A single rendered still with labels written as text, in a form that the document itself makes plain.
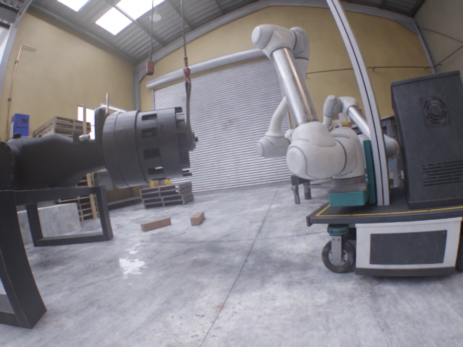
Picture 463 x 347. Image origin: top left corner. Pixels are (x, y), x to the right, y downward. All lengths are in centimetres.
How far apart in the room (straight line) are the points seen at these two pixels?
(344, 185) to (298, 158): 28
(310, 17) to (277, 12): 119
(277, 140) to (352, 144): 36
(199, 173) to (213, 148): 97
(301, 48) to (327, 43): 691
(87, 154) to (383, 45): 873
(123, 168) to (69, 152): 50
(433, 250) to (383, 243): 22
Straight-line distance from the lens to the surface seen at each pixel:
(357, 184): 95
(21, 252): 121
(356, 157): 94
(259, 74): 730
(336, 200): 95
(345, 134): 94
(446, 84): 102
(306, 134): 79
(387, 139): 156
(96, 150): 164
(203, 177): 718
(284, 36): 105
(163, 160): 139
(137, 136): 139
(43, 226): 364
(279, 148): 106
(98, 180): 597
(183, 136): 141
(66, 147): 173
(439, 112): 99
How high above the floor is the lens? 57
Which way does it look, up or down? level
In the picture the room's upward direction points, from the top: 8 degrees counter-clockwise
